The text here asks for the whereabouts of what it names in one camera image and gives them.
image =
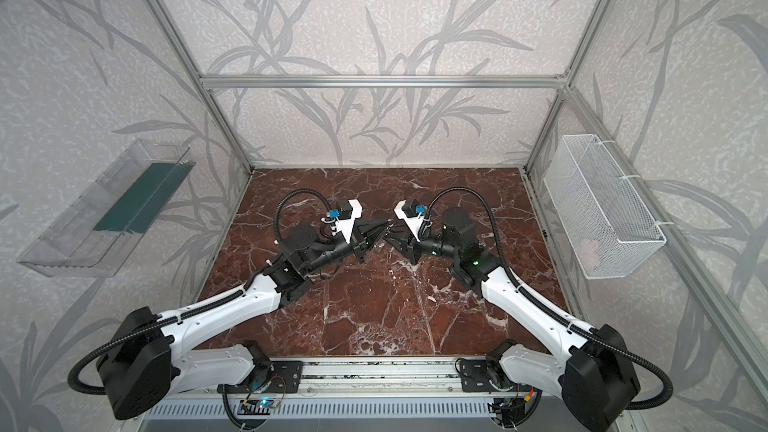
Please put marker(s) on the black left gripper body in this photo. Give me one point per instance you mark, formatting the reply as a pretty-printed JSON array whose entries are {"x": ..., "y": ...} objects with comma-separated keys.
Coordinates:
[{"x": 357, "y": 243}]

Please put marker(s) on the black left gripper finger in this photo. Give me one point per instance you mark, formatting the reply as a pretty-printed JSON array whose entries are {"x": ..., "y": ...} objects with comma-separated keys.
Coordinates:
[
  {"x": 370, "y": 240},
  {"x": 371, "y": 226}
]

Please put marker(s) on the white wire mesh basket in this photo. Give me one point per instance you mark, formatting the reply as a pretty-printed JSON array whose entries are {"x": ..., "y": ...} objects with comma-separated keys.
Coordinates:
[{"x": 609, "y": 227}]

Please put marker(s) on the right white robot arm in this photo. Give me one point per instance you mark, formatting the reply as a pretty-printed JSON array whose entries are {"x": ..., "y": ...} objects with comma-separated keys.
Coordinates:
[{"x": 595, "y": 383}]

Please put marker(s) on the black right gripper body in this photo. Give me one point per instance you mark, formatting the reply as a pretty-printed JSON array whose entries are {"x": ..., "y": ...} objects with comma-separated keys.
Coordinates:
[{"x": 411, "y": 241}]

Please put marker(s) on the clear plastic wall bin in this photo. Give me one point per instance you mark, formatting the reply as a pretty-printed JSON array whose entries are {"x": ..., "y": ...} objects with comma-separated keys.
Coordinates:
[{"x": 98, "y": 232}]

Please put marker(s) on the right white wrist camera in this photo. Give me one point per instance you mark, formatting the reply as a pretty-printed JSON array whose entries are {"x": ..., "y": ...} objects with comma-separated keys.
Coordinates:
[{"x": 415, "y": 216}]

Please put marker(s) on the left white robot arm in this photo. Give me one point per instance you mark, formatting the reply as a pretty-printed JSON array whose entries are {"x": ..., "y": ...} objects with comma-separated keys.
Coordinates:
[{"x": 153, "y": 354}]

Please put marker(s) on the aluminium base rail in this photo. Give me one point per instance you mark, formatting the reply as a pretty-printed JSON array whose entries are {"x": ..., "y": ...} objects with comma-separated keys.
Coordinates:
[{"x": 373, "y": 388}]

